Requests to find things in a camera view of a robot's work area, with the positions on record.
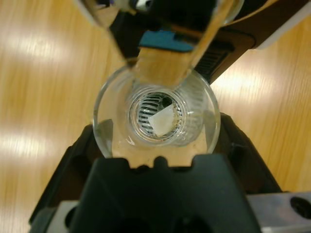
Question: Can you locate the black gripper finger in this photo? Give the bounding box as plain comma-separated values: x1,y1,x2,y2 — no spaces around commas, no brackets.
29,123,107,224
211,113,282,195

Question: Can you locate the clear drinking glass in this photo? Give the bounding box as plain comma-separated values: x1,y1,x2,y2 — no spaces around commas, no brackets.
92,65,222,160

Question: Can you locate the white capsule coffee machine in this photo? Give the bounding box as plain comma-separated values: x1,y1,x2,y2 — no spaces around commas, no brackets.
72,0,311,84

